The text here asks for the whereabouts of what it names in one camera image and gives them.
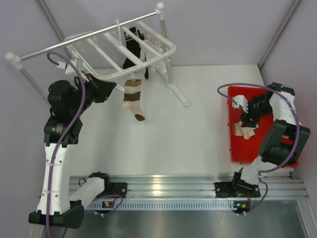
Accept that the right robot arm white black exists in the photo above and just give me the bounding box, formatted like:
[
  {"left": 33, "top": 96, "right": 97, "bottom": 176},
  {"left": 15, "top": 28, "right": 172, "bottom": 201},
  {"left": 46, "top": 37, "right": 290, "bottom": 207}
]
[{"left": 231, "top": 82, "right": 311, "bottom": 197}]

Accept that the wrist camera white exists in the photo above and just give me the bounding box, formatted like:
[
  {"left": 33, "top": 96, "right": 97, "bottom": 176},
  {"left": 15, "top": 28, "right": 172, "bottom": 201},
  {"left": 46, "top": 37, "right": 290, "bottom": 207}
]
[
  {"left": 232, "top": 95, "right": 248, "bottom": 112},
  {"left": 57, "top": 58, "right": 83, "bottom": 79}
]

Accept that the red plastic tray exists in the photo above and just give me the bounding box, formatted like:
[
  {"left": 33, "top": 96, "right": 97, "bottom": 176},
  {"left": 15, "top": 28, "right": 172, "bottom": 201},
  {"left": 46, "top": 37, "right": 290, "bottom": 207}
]
[{"left": 226, "top": 85, "right": 299, "bottom": 167}]

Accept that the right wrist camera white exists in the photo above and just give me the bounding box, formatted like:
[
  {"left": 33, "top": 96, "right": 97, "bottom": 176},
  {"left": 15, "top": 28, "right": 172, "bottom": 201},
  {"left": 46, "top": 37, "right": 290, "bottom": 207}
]
[{"left": 232, "top": 95, "right": 248, "bottom": 112}]

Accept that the metal drying rack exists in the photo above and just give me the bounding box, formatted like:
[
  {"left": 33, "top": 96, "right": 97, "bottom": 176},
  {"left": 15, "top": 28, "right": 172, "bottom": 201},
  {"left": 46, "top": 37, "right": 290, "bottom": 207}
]
[{"left": 5, "top": 2, "right": 190, "bottom": 107}]

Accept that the brown cream striped sock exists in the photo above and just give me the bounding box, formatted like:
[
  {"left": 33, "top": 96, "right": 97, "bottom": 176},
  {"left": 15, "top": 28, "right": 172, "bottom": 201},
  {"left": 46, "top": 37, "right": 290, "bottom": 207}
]
[
  {"left": 233, "top": 121, "right": 259, "bottom": 140},
  {"left": 123, "top": 79, "right": 146, "bottom": 121}
]

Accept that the aluminium mounting rail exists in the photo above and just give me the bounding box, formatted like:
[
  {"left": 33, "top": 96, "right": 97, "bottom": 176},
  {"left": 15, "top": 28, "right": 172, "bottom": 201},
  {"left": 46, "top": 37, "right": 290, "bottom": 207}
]
[{"left": 87, "top": 173, "right": 309, "bottom": 212}]

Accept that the black striped hanging sock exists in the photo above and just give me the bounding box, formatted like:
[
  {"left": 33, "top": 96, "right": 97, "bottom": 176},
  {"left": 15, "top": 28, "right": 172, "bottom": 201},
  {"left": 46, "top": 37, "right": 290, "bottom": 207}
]
[{"left": 122, "top": 27, "right": 145, "bottom": 69}]

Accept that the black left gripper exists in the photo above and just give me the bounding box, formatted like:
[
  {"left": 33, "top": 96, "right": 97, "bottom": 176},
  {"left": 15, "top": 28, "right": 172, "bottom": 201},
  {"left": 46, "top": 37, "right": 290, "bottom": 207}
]
[{"left": 69, "top": 72, "right": 116, "bottom": 117}]

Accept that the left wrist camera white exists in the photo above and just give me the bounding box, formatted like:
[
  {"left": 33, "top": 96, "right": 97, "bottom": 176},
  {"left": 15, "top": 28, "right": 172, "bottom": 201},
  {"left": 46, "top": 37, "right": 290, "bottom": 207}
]
[{"left": 57, "top": 58, "right": 83, "bottom": 79}]

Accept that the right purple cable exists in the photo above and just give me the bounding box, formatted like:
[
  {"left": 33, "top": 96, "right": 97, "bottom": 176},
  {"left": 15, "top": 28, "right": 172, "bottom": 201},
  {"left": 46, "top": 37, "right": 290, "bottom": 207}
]
[{"left": 217, "top": 83, "right": 302, "bottom": 216}]

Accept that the white plastic clip hanger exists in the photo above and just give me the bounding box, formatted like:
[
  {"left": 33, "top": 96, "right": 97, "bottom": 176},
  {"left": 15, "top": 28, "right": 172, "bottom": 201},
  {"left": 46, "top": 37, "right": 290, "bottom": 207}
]
[{"left": 66, "top": 20, "right": 176, "bottom": 88}]

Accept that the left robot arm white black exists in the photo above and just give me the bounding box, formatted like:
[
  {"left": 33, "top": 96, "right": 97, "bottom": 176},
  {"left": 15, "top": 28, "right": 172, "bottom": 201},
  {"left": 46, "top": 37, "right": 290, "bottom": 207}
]
[{"left": 28, "top": 77, "right": 116, "bottom": 229}]

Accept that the white red hanging sock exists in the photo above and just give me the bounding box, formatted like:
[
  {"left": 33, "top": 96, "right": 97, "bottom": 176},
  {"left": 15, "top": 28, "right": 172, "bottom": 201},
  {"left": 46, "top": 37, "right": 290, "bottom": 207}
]
[{"left": 144, "top": 38, "right": 165, "bottom": 54}]

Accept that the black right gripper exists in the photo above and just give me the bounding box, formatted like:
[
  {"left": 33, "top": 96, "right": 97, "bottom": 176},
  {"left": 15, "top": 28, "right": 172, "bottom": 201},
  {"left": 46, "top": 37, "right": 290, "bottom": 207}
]
[{"left": 240, "top": 101, "right": 273, "bottom": 128}]

